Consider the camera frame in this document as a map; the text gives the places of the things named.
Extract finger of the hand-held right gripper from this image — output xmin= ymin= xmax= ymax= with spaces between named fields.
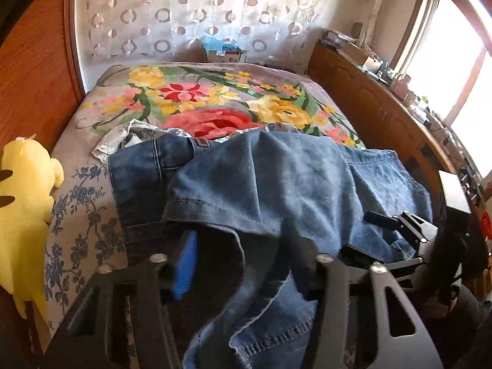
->
xmin=344 ymin=244 xmax=423 ymax=273
xmin=363 ymin=210 xmax=410 ymax=235

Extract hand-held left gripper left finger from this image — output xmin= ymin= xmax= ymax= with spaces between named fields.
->
xmin=48 ymin=231 xmax=200 ymax=369

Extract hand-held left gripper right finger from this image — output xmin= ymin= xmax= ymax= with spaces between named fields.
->
xmin=296 ymin=238 xmax=444 ymax=369

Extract blue denim pants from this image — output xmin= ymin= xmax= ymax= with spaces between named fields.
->
xmin=108 ymin=129 xmax=435 ymax=369

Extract person's right forearm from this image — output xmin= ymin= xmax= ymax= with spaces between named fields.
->
xmin=434 ymin=282 xmax=492 ymax=369

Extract long wooden cabinet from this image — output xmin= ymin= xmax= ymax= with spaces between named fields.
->
xmin=307 ymin=38 xmax=492 ymax=277

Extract pink jug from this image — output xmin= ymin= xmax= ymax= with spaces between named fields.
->
xmin=396 ymin=75 xmax=414 ymax=98

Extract pink floral blanket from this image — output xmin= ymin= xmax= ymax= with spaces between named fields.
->
xmin=52 ymin=61 xmax=367 ymax=196

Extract window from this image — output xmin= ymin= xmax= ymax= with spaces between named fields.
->
xmin=392 ymin=0 xmax=492 ymax=185

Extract open brown box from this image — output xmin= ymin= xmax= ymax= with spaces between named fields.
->
xmin=340 ymin=42 xmax=379 ymax=68

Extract yellow plush toy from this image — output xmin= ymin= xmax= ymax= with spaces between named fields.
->
xmin=0 ymin=134 xmax=65 ymax=321

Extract cardboard box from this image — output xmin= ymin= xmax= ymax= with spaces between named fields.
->
xmin=202 ymin=34 xmax=247 ymax=63

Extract beige window curtain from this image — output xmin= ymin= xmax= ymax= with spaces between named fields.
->
xmin=361 ymin=0 xmax=396 ymax=47

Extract circle-patterned sheer curtain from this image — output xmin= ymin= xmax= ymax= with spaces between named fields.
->
xmin=71 ymin=0 xmax=331 ymax=64

